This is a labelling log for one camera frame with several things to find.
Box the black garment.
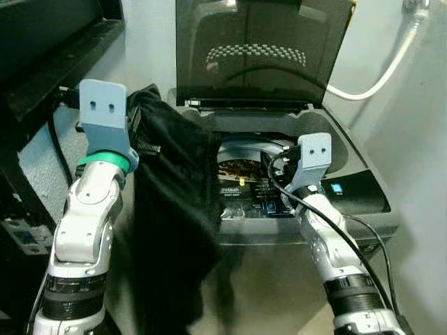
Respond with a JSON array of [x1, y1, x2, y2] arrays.
[[126, 84, 226, 333]]

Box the camouflage patterned clothes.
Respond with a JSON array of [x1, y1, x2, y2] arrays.
[[218, 159, 265, 179]]

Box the grey top-load washing machine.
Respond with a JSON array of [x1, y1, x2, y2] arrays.
[[166, 87, 402, 335]]

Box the black glossy washer control panel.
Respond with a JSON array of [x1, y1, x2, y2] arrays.
[[218, 171, 393, 221]]

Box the dark transparent washer lid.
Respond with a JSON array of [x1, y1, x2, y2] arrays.
[[175, 0, 358, 110]]

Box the grey electrical box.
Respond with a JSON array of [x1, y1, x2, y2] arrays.
[[0, 216, 55, 256]]

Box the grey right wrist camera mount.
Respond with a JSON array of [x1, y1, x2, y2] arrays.
[[286, 133, 333, 193]]

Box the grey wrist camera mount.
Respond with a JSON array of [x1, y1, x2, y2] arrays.
[[286, 133, 333, 193], [75, 79, 140, 158]]

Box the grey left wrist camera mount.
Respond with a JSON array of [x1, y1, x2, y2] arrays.
[[75, 79, 140, 158]]

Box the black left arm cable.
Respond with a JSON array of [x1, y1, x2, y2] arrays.
[[46, 87, 82, 191]]

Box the white water inlet hose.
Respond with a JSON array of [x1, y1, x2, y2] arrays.
[[325, 14, 424, 103]]

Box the black window frame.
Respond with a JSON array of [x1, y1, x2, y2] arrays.
[[0, 0, 126, 140]]

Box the metal wall tap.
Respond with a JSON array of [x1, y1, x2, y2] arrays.
[[404, 0, 431, 19]]

